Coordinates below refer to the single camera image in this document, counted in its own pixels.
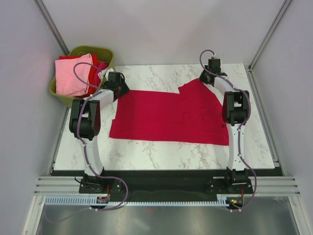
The right aluminium frame post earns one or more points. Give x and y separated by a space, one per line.
269 34

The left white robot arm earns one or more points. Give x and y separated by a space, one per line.
85 125

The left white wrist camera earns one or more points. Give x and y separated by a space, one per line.
104 73

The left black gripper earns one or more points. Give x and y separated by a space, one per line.
125 89

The light pink folded shirt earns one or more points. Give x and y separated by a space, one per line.
66 81

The aluminium extrusion rail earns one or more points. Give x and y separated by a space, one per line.
56 185

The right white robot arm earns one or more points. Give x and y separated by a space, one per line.
235 113

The crimson red t shirt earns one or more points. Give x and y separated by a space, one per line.
193 115

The aluminium frame post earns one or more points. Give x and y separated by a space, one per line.
51 25
269 34

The magenta shirt in basket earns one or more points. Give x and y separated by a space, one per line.
102 67

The red folded shirt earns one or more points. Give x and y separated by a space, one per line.
93 70

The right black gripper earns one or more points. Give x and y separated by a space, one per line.
201 78

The left aluminium frame post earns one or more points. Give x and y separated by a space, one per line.
51 25

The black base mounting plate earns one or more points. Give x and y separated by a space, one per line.
168 185

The white slotted cable duct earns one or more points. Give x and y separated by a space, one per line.
97 201

